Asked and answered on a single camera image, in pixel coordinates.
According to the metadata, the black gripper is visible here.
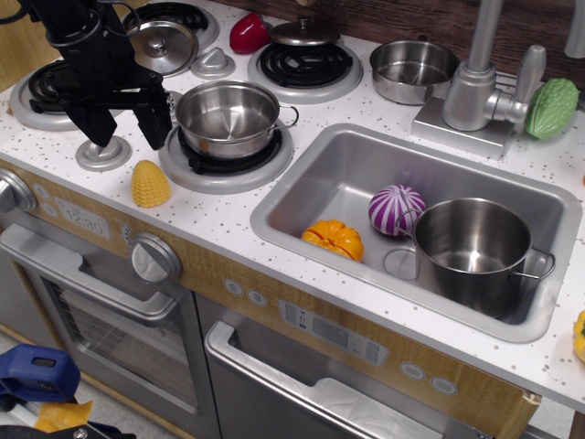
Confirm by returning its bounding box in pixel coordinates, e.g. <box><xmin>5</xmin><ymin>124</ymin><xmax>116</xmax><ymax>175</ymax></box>
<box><xmin>48</xmin><ymin>25</ymin><xmax>172</xmax><ymax>151</ymax></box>

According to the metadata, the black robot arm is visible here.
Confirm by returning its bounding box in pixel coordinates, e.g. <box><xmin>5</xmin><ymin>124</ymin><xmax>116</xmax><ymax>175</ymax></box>
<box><xmin>1</xmin><ymin>1</ymin><xmax>172</xmax><ymax>150</ymax></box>

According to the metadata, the grey front stove knob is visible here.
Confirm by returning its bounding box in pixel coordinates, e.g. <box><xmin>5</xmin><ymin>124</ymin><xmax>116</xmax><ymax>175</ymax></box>
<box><xmin>76</xmin><ymin>135</ymin><xmax>132</xmax><ymax>172</ymax></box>

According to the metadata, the grey stove knob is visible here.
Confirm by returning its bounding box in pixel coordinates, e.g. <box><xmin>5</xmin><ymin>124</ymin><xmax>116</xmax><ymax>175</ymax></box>
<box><xmin>190</xmin><ymin>47</ymin><xmax>236</xmax><ymax>80</ymax></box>
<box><xmin>76</xmin><ymin>135</ymin><xmax>132</xmax><ymax>172</ymax></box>

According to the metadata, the yellow toy corn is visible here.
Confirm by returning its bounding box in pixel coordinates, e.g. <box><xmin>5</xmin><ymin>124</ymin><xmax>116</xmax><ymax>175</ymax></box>
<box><xmin>131</xmin><ymin>160</ymin><xmax>171</xmax><ymax>208</ymax></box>

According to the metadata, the front right stove burner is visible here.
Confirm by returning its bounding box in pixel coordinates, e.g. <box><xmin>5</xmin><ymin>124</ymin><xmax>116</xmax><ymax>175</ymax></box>
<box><xmin>158</xmin><ymin>128</ymin><xmax>293</xmax><ymax>195</ymax></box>

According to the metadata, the front left stove burner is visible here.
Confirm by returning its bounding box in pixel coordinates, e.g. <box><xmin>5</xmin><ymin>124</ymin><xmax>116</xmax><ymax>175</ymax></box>
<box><xmin>8</xmin><ymin>59</ymin><xmax>124</xmax><ymax>133</ymax></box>

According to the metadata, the steel pan on stove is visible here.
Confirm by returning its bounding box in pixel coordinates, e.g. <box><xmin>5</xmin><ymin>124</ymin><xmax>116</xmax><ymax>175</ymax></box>
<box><xmin>175</xmin><ymin>80</ymin><xmax>300</xmax><ymax>160</ymax></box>

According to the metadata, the grey back stove knob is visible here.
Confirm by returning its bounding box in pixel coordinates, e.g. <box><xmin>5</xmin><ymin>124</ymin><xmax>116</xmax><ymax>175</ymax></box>
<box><xmin>190</xmin><ymin>47</ymin><xmax>236</xmax><ymax>80</ymax></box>

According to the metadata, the back right stove burner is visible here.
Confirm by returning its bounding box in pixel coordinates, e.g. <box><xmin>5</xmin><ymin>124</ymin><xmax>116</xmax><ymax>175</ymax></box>
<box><xmin>247</xmin><ymin>43</ymin><xmax>363</xmax><ymax>105</ymax></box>

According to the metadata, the oven clock display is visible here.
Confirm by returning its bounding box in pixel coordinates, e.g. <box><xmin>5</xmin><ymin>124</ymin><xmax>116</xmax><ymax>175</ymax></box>
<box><xmin>55</xmin><ymin>198</ymin><xmax>111</xmax><ymax>240</ymax></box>

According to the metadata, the left silver oven knob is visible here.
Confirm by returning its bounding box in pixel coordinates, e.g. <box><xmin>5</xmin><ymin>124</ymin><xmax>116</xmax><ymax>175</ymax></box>
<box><xmin>0</xmin><ymin>168</ymin><xmax>37</xmax><ymax>214</ymax></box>

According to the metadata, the silver oven knob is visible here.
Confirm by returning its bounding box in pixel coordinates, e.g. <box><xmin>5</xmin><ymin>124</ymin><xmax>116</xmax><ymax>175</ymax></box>
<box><xmin>129</xmin><ymin>232</ymin><xmax>182</xmax><ymax>283</ymax></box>
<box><xmin>0</xmin><ymin>168</ymin><xmax>37</xmax><ymax>214</ymax></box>

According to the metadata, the right silver oven knob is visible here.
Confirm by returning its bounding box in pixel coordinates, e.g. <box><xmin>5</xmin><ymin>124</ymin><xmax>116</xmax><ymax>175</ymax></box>
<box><xmin>129</xmin><ymin>232</ymin><xmax>182</xmax><ymax>283</ymax></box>

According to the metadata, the red toy pepper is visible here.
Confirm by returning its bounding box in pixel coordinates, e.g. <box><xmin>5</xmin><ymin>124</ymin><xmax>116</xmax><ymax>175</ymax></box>
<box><xmin>229</xmin><ymin>13</ymin><xmax>271</xmax><ymax>55</ymax></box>

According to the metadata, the silver toy sink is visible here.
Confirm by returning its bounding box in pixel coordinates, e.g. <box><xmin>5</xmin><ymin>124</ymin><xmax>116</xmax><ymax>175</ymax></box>
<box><xmin>251</xmin><ymin>123</ymin><xmax>582</xmax><ymax>343</ymax></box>

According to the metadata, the dark steel pot lid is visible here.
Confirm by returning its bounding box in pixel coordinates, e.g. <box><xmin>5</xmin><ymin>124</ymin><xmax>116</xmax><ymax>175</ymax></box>
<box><xmin>269</xmin><ymin>16</ymin><xmax>340</xmax><ymax>47</ymax></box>

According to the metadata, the toy oven door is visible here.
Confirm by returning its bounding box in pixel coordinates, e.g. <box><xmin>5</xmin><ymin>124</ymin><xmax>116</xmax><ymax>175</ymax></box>
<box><xmin>1</xmin><ymin>224</ymin><xmax>221</xmax><ymax>438</ymax></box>

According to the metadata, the orange toy pumpkin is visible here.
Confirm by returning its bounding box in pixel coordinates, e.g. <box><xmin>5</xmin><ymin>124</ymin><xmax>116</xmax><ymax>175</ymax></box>
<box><xmin>302</xmin><ymin>219</ymin><xmax>365</xmax><ymax>262</ymax></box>

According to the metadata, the blue clamp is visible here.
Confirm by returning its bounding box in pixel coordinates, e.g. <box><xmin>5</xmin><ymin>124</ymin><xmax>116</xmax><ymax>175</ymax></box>
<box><xmin>1</xmin><ymin>344</ymin><xmax>80</xmax><ymax>412</ymax></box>

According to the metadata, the purple striped toy onion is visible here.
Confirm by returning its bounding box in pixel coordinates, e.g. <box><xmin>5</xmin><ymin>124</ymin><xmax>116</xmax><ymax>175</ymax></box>
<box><xmin>367</xmin><ymin>184</ymin><xmax>426</xmax><ymax>237</ymax></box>

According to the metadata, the dishwasher control panel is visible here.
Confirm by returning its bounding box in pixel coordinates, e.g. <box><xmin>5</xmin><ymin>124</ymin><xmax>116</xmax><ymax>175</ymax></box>
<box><xmin>277</xmin><ymin>299</ymin><xmax>389</xmax><ymax>367</ymax></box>

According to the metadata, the steel bowl on counter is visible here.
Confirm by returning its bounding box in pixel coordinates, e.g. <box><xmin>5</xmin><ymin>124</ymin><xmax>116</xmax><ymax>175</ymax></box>
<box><xmin>369</xmin><ymin>40</ymin><xmax>461</xmax><ymax>105</ymax></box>

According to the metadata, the toy dishwasher door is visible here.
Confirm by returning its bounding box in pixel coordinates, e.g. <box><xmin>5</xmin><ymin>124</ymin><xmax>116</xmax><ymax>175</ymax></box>
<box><xmin>195</xmin><ymin>292</ymin><xmax>495</xmax><ymax>439</ymax></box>

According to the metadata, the silver toy faucet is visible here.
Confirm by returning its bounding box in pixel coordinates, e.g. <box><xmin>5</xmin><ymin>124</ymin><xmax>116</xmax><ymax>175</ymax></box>
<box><xmin>411</xmin><ymin>1</ymin><xmax>547</xmax><ymax>160</ymax></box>

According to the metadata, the large steel pot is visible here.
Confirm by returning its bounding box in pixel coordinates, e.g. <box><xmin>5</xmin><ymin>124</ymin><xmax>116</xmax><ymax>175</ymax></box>
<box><xmin>405</xmin><ymin>198</ymin><xmax>556</xmax><ymax>317</ymax></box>

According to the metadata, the green toy bitter gourd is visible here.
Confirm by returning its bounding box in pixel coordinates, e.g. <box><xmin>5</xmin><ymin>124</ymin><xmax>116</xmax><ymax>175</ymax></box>
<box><xmin>524</xmin><ymin>78</ymin><xmax>580</xmax><ymax>140</ymax></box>

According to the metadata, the yellow toy pepper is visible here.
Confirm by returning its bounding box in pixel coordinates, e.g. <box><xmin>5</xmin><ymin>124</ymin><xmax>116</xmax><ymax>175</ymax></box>
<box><xmin>573</xmin><ymin>310</ymin><xmax>585</xmax><ymax>362</ymax></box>

